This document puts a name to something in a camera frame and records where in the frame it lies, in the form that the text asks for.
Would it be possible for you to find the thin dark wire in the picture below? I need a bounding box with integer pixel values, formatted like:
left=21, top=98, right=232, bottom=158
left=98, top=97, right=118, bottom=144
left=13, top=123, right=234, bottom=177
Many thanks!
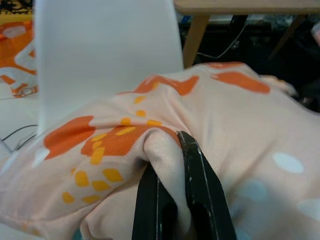
left=0, top=124, right=39, bottom=153

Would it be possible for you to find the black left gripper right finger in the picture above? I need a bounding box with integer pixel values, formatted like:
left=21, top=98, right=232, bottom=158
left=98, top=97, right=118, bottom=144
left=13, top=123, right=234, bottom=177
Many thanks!
left=176, top=130, right=238, bottom=240

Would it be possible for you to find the white chair with wooden legs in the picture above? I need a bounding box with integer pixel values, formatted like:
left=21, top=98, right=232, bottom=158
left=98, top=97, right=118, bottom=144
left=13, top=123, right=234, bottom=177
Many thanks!
left=33, top=0, right=185, bottom=138

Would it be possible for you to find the thin white cable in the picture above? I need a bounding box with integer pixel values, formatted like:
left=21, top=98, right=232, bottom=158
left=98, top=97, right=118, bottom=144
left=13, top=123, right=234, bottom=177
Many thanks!
left=196, top=16, right=249, bottom=59

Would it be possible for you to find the pink pillow with orange pattern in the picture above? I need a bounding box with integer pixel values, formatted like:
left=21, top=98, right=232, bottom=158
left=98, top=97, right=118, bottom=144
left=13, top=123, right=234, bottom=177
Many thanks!
left=0, top=61, right=320, bottom=240

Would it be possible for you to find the light wooden table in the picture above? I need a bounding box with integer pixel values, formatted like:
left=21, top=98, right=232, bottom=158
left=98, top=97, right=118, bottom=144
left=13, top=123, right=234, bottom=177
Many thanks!
left=173, top=0, right=320, bottom=70

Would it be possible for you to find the orange white patterned cloth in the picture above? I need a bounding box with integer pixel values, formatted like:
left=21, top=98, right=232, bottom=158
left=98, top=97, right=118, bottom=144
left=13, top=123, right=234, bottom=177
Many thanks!
left=0, top=13, right=40, bottom=100

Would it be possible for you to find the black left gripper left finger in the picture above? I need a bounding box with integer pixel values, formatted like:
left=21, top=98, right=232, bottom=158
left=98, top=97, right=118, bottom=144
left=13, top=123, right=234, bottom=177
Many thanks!
left=131, top=163, right=181, bottom=240

